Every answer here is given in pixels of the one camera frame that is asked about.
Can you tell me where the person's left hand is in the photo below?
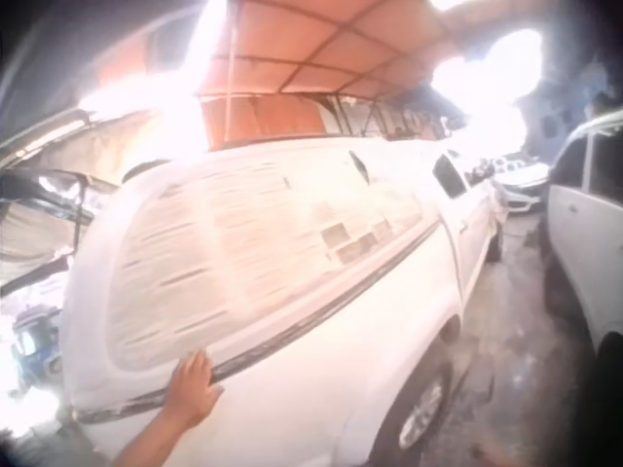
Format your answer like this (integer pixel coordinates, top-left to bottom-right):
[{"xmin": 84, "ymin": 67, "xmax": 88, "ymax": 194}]
[{"xmin": 163, "ymin": 350, "xmax": 226, "ymax": 430}]

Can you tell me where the white pickup truck with canopy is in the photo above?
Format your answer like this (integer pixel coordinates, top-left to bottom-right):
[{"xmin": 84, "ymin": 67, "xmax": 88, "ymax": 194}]
[{"xmin": 57, "ymin": 138, "xmax": 510, "ymax": 467}]

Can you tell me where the masking paper on truck window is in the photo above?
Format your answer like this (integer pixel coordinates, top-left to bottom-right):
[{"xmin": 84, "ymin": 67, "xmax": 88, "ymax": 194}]
[{"xmin": 104, "ymin": 155, "xmax": 439, "ymax": 372}]

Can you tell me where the blue three-wheeler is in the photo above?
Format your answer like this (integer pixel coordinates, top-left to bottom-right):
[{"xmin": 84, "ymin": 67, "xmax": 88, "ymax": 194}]
[{"xmin": 12, "ymin": 304, "xmax": 65, "ymax": 390}]

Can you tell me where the beige cloth sheet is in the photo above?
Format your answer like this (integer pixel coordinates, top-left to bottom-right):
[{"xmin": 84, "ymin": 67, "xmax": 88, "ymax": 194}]
[{"xmin": 0, "ymin": 197, "xmax": 79, "ymax": 276}]

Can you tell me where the dark open vehicle hatch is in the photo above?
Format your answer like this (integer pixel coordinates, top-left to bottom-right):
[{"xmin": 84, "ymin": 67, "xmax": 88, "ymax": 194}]
[{"xmin": 0, "ymin": 167, "xmax": 121, "ymax": 230}]

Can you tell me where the orange tent roof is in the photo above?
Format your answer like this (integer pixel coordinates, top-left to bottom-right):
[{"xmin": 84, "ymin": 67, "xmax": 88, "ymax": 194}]
[{"xmin": 94, "ymin": 0, "xmax": 468, "ymax": 147}]

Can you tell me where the white car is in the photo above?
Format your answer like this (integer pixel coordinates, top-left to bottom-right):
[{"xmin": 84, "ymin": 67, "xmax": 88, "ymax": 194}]
[
  {"xmin": 490, "ymin": 153, "xmax": 552, "ymax": 216},
  {"xmin": 541, "ymin": 109, "xmax": 623, "ymax": 374}
]

